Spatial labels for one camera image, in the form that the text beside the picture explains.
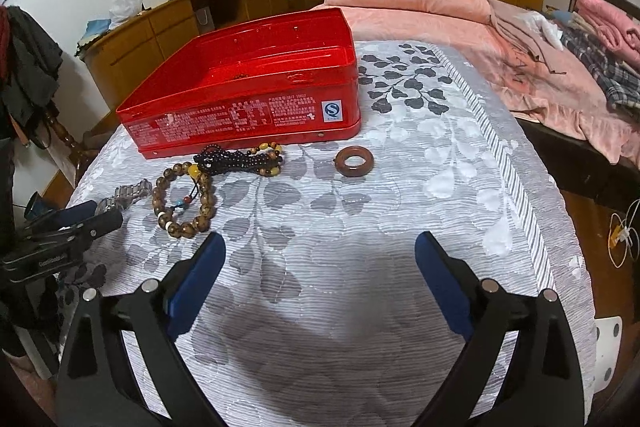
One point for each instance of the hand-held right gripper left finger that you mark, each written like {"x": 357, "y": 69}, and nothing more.
{"x": 195, "y": 287}

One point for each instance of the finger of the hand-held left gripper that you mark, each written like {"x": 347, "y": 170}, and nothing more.
{"x": 80, "y": 213}
{"x": 95, "y": 227}

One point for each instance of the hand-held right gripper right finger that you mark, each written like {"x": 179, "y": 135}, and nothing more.
{"x": 442, "y": 287}

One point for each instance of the silver wrist watch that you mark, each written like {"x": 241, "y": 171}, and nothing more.
{"x": 127, "y": 193}

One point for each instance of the red tin box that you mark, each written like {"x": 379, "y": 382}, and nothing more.
{"x": 240, "y": 107}

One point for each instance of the wooden coat rack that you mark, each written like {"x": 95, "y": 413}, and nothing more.
{"x": 65, "y": 137}

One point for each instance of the dark jackets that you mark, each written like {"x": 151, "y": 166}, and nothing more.
{"x": 30, "y": 67}

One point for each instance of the blue cloth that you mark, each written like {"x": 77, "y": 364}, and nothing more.
{"x": 97, "y": 29}

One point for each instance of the white power strip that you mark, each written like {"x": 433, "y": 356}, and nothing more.
{"x": 625, "y": 236}

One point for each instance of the red garment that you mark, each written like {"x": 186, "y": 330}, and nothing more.
{"x": 4, "y": 37}

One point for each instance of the wooden desk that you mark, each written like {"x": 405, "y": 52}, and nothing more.
{"x": 165, "y": 27}

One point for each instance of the pink bed sheet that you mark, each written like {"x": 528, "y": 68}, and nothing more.
{"x": 550, "y": 107}

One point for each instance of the white plastic bag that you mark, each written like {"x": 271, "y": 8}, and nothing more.
{"x": 125, "y": 7}

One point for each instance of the white paper bag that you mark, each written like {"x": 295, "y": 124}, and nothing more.
{"x": 203, "y": 18}

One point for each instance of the beige garment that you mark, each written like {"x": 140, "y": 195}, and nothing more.
{"x": 520, "y": 37}

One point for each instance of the plaid folded clothes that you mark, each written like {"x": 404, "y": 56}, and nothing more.
{"x": 620, "y": 77}

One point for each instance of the white cloth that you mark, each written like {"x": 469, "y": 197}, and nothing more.
{"x": 547, "y": 29}

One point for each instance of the pink folded garment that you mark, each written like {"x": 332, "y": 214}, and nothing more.
{"x": 605, "y": 17}

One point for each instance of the dark wooden bed frame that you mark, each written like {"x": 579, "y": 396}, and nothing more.
{"x": 575, "y": 157}

